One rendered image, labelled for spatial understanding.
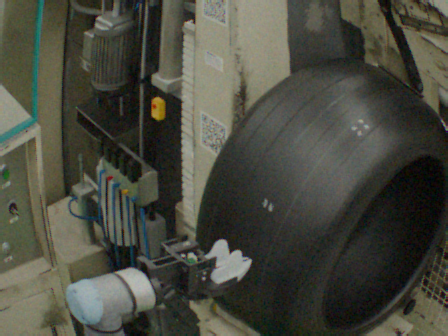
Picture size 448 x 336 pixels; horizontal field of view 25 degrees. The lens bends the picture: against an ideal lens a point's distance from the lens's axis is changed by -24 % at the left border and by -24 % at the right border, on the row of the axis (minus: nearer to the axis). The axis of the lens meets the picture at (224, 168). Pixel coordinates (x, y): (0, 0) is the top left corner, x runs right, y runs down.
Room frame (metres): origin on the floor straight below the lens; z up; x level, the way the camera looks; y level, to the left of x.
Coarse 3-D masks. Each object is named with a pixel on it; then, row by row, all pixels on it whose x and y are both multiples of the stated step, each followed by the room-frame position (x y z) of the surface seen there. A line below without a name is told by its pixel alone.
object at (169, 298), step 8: (168, 296) 1.39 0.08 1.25; (176, 296) 1.39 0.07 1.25; (168, 304) 1.39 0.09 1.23; (176, 304) 1.39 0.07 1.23; (184, 304) 1.40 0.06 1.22; (176, 312) 1.39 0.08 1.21; (184, 312) 1.40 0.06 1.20; (192, 312) 1.41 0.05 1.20; (184, 320) 1.40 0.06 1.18; (192, 320) 1.41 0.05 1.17; (200, 320) 1.42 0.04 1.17
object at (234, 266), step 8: (232, 256) 1.47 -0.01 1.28; (240, 256) 1.48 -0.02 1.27; (224, 264) 1.46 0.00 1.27; (232, 264) 1.47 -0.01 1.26; (240, 264) 1.48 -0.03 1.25; (248, 264) 1.50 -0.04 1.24; (216, 272) 1.44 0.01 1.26; (224, 272) 1.46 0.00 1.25; (232, 272) 1.47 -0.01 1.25; (240, 272) 1.47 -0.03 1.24; (216, 280) 1.44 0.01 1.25; (224, 280) 1.45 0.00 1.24
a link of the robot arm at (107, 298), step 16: (80, 288) 1.30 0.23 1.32; (96, 288) 1.31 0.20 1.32; (112, 288) 1.32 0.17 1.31; (128, 288) 1.34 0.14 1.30; (80, 304) 1.27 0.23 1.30; (96, 304) 1.28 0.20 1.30; (112, 304) 1.30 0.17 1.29; (128, 304) 1.32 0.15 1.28; (80, 320) 1.28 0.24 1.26; (96, 320) 1.27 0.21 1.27; (112, 320) 1.29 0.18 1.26
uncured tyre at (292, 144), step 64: (320, 64) 1.77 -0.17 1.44; (256, 128) 1.65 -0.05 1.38; (320, 128) 1.61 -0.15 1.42; (384, 128) 1.59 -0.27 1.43; (256, 192) 1.57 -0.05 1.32; (320, 192) 1.51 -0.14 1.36; (384, 192) 1.93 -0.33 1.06; (256, 256) 1.51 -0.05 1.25; (320, 256) 1.46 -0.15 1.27; (384, 256) 1.83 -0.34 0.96; (256, 320) 1.49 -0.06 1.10; (320, 320) 1.47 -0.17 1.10; (384, 320) 1.62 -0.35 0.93
